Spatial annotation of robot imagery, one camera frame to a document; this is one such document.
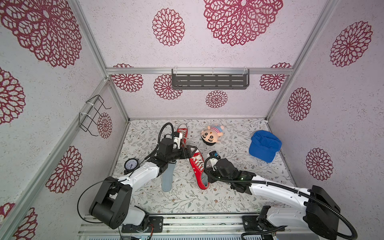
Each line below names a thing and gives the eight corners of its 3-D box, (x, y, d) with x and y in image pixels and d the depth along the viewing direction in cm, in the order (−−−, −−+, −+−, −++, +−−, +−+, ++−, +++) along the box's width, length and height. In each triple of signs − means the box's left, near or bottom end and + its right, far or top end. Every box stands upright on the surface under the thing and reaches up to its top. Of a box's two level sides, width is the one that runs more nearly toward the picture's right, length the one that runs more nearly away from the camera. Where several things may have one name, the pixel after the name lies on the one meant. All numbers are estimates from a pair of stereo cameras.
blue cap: (242, 149, 105) (244, 145, 101) (257, 130, 116) (259, 126, 113) (268, 165, 97) (271, 162, 93) (282, 143, 108) (285, 140, 104)
